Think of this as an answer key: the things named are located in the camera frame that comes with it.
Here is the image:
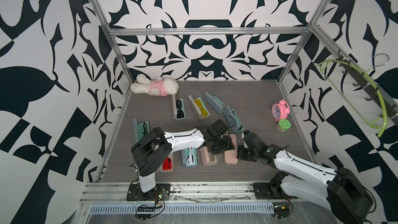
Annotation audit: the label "pink alarm clock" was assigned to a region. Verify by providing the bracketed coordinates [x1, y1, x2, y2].
[271, 100, 290, 121]

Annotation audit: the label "pink case with red glasses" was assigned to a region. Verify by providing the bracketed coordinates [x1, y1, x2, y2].
[160, 153, 174, 173]

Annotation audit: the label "white sunglasses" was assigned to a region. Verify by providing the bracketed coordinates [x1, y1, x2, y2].
[186, 148, 196, 167]

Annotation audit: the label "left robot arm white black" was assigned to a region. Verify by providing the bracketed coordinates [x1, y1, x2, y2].
[131, 122, 235, 193]

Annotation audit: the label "black sunglasses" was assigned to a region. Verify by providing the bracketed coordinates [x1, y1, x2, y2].
[176, 100, 185, 119]

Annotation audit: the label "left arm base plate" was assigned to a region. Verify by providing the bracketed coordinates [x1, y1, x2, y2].
[126, 184, 171, 202]

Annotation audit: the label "mint case with white sunglasses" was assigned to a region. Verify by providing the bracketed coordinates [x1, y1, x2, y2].
[181, 148, 198, 168]

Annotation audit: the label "red sunglasses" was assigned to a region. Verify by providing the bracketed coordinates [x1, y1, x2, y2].
[162, 157, 173, 171]

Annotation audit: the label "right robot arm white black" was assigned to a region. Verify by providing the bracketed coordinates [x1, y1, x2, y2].
[237, 133, 377, 224]

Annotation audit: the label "white plush toy pink outfit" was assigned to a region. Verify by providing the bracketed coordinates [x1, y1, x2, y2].
[131, 74, 179, 96]

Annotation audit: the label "green clothes hanger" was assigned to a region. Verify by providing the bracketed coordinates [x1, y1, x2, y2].
[316, 56, 389, 138]

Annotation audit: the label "yellow glasses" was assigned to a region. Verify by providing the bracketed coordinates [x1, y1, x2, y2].
[194, 98, 209, 117]

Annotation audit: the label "green lidded jar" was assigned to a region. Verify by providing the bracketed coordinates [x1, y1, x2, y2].
[276, 119, 291, 132]

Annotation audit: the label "beige case with yellow glasses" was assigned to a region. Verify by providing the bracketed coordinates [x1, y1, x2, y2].
[188, 95, 211, 119]

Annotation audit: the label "white slotted cable duct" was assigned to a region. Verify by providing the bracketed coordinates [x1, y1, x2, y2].
[89, 202, 274, 215]

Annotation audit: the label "grey case with black sunglasses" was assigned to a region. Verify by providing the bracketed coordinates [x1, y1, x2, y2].
[172, 95, 186, 120]

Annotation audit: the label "grey case far open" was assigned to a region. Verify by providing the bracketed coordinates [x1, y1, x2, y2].
[205, 92, 226, 114]

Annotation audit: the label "aluminium front rail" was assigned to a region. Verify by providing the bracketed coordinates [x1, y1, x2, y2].
[79, 181, 315, 205]

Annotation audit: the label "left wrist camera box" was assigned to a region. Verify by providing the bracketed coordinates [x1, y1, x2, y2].
[207, 119, 229, 137]

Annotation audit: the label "grey-green case far left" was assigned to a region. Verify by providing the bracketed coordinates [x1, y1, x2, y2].
[133, 119, 150, 143]

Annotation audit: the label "black wall hook rail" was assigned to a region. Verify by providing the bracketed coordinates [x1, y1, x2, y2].
[337, 50, 398, 121]

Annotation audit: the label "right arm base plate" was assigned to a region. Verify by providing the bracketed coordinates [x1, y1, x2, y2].
[253, 172, 289, 200]

